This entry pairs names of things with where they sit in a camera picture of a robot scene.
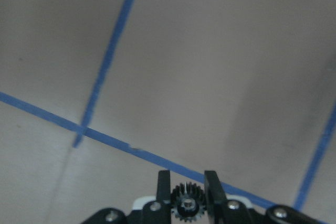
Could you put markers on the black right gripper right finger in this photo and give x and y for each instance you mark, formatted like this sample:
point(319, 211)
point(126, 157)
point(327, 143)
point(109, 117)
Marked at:
point(215, 197)

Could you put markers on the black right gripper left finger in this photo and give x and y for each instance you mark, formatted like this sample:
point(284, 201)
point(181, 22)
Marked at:
point(163, 196)

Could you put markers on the black bearing gear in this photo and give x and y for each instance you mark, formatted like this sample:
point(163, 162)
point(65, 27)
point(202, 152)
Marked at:
point(188, 202)

